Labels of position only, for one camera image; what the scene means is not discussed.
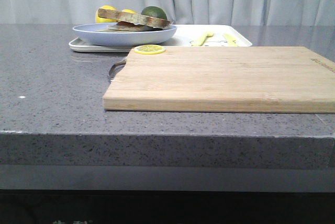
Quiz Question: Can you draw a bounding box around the right yellow lemon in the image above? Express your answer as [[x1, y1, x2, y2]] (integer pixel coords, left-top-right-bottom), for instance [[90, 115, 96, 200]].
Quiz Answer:
[[122, 9, 136, 14]]

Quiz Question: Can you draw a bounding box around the lemon slice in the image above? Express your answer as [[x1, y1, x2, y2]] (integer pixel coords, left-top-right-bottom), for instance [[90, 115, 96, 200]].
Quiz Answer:
[[134, 44, 166, 54]]

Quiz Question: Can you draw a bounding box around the bread slice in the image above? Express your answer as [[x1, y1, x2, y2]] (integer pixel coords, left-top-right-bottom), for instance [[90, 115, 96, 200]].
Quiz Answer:
[[98, 24, 155, 32], [98, 8, 171, 29]]

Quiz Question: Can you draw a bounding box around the yellow plastic spoon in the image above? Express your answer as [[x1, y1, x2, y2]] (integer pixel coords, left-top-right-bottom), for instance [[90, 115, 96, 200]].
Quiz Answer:
[[191, 31, 214, 47]]

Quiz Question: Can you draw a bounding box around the left yellow lemon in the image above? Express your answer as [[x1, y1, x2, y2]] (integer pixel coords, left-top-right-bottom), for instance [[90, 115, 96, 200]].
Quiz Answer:
[[95, 5, 118, 24]]

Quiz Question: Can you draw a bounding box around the yellow plastic knife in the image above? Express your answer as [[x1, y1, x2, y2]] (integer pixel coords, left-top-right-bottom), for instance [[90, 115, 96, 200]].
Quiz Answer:
[[222, 33, 238, 47]]

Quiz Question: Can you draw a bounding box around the metal cutting board handle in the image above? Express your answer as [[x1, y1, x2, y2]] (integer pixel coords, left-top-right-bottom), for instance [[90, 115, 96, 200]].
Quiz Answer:
[[107, 58, 127, 83]]

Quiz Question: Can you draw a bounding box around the fried egg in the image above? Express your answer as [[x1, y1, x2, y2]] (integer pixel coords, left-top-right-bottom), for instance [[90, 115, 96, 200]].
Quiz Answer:
[[116, 21, 135, 26]]

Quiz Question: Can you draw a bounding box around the light blue round plate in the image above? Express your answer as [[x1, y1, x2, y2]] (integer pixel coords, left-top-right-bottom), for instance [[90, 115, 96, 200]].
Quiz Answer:
[[73, 23, 177, 47]]

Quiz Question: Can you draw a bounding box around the wooden cutting board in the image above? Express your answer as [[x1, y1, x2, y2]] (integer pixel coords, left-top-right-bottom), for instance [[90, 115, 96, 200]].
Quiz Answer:
[[103, 47, 334, 113]]

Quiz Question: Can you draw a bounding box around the green lime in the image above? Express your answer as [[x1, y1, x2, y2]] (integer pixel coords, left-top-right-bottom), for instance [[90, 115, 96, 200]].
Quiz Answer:
[[141, 6, 168, 20]]

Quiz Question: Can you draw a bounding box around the yellow lemon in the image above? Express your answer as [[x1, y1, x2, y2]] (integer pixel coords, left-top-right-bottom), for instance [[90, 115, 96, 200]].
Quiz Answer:
[[122, 9, 136, 14], [95, 5, 118, 24]]

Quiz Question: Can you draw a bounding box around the white rectangular tray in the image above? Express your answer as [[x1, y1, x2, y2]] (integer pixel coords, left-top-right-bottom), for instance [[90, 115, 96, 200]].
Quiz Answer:
[[69, 25, 252, 52]]

